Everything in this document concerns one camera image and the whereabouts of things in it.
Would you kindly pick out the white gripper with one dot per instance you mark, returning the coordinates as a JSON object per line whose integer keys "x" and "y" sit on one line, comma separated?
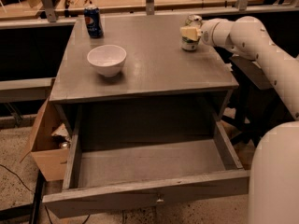
{"x": 207, "y": 34}

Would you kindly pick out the green 7up can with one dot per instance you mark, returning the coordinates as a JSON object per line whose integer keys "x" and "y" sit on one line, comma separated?
{"x": 191, "y": 32}

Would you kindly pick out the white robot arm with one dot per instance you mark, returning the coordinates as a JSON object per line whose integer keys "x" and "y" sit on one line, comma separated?
{"x": 274, "y": 173}

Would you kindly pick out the grey wooden drawer cabinet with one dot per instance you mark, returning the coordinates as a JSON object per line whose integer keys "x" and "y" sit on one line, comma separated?
{"x": 162, "y": 95}

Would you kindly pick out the blue pepsi can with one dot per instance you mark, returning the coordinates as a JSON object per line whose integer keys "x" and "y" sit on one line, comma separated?
{"x": 93, "y": 22}

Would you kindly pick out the open grey top drawer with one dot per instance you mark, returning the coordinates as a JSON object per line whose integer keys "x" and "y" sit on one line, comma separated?
{"x": 134, "y": 177}

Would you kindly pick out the white ceramic bowl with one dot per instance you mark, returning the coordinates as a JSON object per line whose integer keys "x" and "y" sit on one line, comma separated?
{"x": 107, "y": 60}

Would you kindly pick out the black office chair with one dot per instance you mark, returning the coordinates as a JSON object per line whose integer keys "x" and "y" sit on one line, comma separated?
{"x": 258, "y": 108}

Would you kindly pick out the brown cardboard box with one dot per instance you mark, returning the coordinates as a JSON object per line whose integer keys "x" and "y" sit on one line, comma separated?
{"x": 42, "y": 146}

